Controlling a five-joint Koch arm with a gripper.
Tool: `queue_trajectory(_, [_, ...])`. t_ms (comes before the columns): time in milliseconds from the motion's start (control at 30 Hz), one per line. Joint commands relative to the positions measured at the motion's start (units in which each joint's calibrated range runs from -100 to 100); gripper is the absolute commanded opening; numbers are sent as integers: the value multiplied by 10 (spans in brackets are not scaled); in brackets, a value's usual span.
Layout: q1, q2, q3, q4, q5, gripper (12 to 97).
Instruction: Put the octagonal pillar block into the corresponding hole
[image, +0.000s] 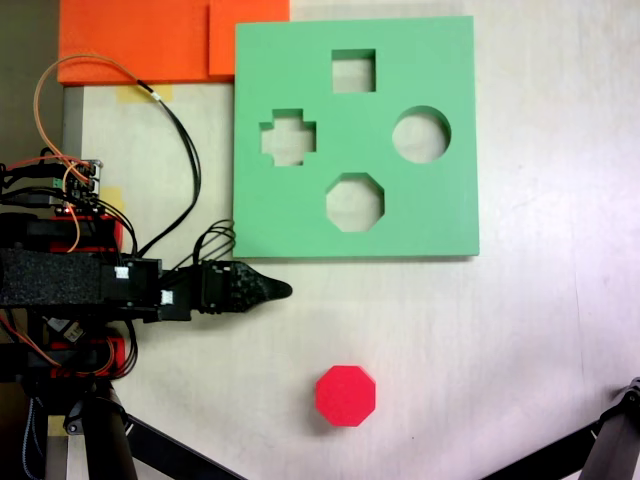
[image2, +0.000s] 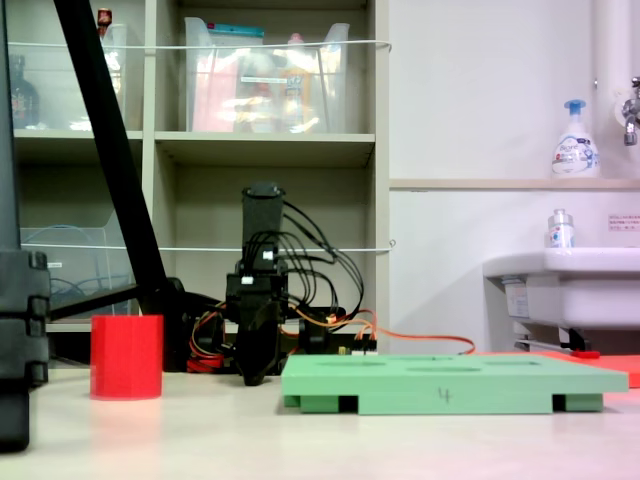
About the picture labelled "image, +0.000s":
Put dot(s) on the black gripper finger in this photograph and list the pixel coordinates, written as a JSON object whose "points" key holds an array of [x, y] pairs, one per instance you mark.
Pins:
{"points": [[255, 289]]}

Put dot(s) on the red octagonal pillar block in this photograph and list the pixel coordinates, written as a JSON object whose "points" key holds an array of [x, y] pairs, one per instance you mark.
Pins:
{"points": [[345, 395]]}

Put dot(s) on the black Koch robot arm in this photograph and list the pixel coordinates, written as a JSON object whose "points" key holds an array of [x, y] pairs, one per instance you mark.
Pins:
{"points": [[50, 280]]}

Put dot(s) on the orange foam block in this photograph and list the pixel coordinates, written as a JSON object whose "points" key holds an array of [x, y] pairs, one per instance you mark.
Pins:
{"points": [[135, 40]]}

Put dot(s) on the yellow masking tape piece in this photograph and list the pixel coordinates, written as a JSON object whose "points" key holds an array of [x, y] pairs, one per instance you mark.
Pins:
{"points": [[56, 425], [130, 94], [114, 197]]}

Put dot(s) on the green shape sorter board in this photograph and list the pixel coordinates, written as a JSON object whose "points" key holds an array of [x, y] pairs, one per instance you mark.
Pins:
{"points": [[425, 225]]}

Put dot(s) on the black tripod leg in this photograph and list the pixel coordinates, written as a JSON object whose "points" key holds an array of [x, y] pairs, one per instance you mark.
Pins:
{"points": [[110, 445], [615, 450]]}

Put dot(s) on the red arm base mount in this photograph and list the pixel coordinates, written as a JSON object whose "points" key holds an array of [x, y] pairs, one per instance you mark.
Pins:
{"points": [[119, 235]]}

